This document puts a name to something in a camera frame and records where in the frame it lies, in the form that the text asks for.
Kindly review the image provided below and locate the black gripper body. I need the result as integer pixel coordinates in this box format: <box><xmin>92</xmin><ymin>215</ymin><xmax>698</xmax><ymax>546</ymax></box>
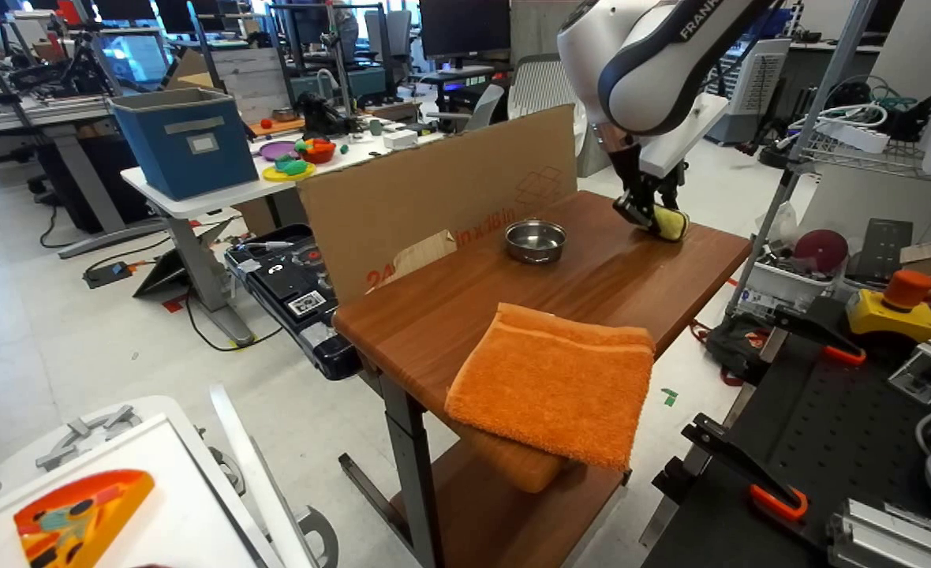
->
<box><xmin>608</xmin><ymin>145</ymin><xmax>666</xmax><ymax>211</ymax></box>

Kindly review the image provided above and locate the yellow sponge object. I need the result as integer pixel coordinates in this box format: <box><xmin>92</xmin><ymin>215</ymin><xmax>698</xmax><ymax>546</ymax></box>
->
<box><xmin>652</xmin><ymin>208</ymin><xmax>687</xmax><ymax>244</ymax></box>

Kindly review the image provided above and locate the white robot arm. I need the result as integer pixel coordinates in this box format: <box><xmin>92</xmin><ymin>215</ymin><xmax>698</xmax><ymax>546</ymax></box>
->
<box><xmin>555</xmin><ymin>0</ymin><xmax>772</xmax><ymax>244</ymax></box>

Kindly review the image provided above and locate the small metal pot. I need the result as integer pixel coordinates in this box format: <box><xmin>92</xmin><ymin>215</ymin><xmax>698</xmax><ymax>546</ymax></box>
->
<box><xmin>506</xmin><ymin>221</ymin><xmax>565</xmax><ymax>267</ymax></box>

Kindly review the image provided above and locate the wooden table with metal legs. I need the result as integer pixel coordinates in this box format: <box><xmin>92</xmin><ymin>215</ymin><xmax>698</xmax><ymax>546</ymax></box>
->
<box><xmin>331</xmin><ymin>190</ymin><xmax>754</xmax><ymax>568</ymax></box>

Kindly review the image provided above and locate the red round disc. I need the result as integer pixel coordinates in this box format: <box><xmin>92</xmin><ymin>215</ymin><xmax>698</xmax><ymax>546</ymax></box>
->
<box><xmin>793</xmin><ymin>232</ymin><xmax>849</xmax><ymax>276</ymax></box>

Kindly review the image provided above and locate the orange folded towel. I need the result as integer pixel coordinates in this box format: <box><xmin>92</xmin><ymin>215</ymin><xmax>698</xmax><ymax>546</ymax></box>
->
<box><xmin>445</xmin><ymin>304</ymin><xmax>656</xmax><ymax>469</ymax></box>

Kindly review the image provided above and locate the brown cardboard board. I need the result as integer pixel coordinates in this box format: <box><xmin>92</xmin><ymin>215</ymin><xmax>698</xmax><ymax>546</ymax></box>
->
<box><xmin>297</xmin><ymin>105</ymin><xmax>577</xmax><ymax>304</ymax></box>

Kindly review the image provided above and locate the yellow emergency stop button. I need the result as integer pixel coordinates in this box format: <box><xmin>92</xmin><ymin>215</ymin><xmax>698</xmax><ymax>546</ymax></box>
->
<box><xmin>846</xmin><ymin>270</ymin><xmax>931</xmax><ymax>340</ymax></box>

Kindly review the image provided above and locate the white desk with toys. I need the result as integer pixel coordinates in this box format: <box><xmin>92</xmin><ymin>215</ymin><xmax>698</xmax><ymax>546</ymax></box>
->
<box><xmin>120</xmin><ymin>120</ymin><xmax>438</xmax><ymax>346</ymax></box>

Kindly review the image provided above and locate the black flat device on floor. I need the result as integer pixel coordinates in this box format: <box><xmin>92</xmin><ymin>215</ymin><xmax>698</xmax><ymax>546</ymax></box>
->
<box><xmin>223</xmin><ymin>223</ymin><xmax>358</xmax><ymax>380</ymax></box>

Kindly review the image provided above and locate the blue storage bin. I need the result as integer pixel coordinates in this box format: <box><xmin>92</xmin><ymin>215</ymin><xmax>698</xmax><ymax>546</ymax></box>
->
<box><xmin>111</xmin><ymin>89</ymin><xmax>254</xmax><ymax>196</ymax></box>

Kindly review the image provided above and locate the orange plastic piece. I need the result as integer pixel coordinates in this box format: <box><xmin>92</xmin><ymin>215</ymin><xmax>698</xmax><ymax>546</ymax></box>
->
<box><xmin>11</xmin><ymin>470</ymin><xmax>153</xmax><ymax>568</ymax></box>

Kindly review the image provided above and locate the orange handled black clamp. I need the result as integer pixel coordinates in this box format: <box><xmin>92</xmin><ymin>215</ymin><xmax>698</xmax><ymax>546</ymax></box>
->
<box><xmin>681</xmin><ymin>415</ymin><xmax>811</xmax><ymax>526</ymax></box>

